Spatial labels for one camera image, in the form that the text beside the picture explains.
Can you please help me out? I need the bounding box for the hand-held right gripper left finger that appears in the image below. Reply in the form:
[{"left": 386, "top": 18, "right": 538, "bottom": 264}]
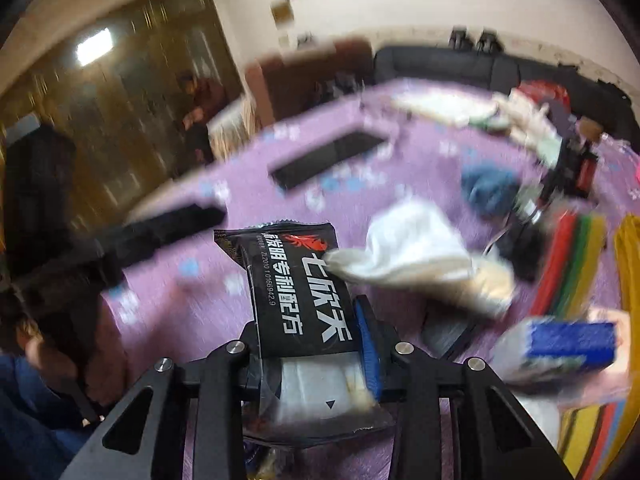
[{"left": 60, "top": 322, "right": 262, "bottom": 480}]

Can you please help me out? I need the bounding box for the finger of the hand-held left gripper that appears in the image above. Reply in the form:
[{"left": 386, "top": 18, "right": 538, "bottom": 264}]
[{"left": 107, "top": 204, "right": 227, "bottom": 266}]

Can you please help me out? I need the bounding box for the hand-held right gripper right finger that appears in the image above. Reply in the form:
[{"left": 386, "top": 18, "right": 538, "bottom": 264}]
[{"left": 354, "top": 296, "right": 573, "bottom": 480}]

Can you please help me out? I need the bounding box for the black packet clear window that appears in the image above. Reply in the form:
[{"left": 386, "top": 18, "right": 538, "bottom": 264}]
[{"left": 214, "top": 221, "right": 396, "bottom": 448}]

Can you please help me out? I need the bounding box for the white cream soft pack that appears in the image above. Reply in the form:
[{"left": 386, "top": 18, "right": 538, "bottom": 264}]
[{"left": 327, "top": 197, "right": 517, "bottom": 320}]

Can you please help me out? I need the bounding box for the blue white soft pack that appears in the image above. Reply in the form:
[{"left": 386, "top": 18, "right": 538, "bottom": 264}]
[{"left": 492, "top": 317, "right": 619, "bottom": 402}]

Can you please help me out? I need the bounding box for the blue knit cloth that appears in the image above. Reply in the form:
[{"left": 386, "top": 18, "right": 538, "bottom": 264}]
[{"left": 460, "top": 165, "right": 522, "bottom": 219}]

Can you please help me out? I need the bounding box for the multicoloured cloth pack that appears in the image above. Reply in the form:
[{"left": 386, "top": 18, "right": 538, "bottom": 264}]
[
  {"left": 555, "top": 400, "right": 640, "bottom": 480},
  {"left": 530, "top": 210, "right": 609, "bottom": 322}
]

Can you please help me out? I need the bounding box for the yellow box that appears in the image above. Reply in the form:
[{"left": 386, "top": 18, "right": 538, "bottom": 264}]
[{"left": 612, "top": 212, "right": 640, "bottom": 311}]

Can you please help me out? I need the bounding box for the person's left forearm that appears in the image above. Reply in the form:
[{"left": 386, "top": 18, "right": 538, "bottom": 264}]
[{"left": 0, "top": 352, "right": 106, "bottom": 480}]

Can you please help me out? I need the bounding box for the person's left hand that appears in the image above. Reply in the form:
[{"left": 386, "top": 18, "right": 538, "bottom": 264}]
[{"left": 17, "top": 320, "right": 88, "bottom": 401}]

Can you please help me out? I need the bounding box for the purple floral tablecloth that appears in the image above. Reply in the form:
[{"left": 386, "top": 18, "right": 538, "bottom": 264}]
[{"left": 100, "top": 80, "right": 640, "bottom": 480}]

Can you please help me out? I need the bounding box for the black power adapter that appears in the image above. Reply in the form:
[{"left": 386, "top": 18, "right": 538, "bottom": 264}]
[{"left": 421, "top": 310, "right": 482, "bottom": 357}]

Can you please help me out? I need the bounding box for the glass sliding door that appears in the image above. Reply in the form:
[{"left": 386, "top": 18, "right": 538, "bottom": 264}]
[{"left": 0, "top": 0, "right": 247, "bottom": 243}]

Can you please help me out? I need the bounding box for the black smartphone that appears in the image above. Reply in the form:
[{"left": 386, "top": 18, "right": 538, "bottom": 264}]
[{"left": 270, "top": 130, "right": 392, "bottom": 192}]

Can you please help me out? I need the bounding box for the black cylindrical motor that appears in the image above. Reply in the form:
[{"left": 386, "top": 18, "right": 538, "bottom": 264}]
[{"left": 500, "top": 185, "right": 557, "bottom": 282}]

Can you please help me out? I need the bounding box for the brown chair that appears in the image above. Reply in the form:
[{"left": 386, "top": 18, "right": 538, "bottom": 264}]
[{"left": 245, "top": 37, "right": 376, "bottom": 128}]

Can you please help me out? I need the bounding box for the white paper booklet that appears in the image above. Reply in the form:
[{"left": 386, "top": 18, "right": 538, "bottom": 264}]
[{"left": 390, "top": 91, "right": 497, "bottom": 127}]

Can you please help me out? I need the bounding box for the white work glove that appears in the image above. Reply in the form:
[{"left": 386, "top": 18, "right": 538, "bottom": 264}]
[{"left": 492, "top": 89, "right": 567, "bottom": 167}]

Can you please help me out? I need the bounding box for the black bottle with cork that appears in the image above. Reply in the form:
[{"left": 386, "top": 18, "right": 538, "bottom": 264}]
[{"left": 556, "top": 135, "right": 602, "bottom": 202}]

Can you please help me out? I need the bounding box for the black sofa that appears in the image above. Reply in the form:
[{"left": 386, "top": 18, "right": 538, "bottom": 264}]
[{"left": 374, "top": 45, "right": 640, "bottom": 137}]

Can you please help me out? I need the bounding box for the red plastic bag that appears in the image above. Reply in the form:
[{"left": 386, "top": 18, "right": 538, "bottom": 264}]
[{"left": 517, "top": 80, "right": 572, "bottom": 117}]

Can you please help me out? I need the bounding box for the small wall plaque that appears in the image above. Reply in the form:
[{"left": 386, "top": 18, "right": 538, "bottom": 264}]
[{"left": 270, "top": 0, "right": 297, "bottom": 29}]

